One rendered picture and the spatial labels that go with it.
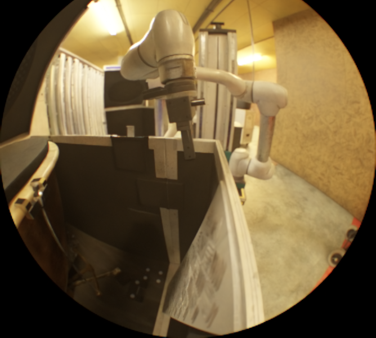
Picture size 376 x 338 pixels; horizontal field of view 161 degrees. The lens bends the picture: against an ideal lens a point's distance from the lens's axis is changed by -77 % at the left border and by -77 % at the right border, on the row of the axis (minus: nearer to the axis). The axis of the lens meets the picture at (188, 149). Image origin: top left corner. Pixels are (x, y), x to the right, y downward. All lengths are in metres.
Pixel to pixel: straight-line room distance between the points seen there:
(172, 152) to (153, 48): 0.27
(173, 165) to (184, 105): 0.18
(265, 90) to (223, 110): 0.59
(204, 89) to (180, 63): 0.90
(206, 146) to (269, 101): 0.49
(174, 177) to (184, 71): 0.28
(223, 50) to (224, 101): 0.48
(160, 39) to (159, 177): 0.36
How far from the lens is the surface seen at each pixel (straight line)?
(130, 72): 0.44
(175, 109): 0.27
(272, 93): 0.72
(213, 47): 1.33
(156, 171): 0.39
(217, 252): 0.15
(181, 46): 0.31
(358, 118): 2.40
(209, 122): 1.24
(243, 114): 3.30
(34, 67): 0.81
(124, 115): 3.25
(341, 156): 2.43
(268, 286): 1.21
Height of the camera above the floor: 1.05
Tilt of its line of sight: 21 degrees down
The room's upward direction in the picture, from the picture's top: 2 degrees clockwise
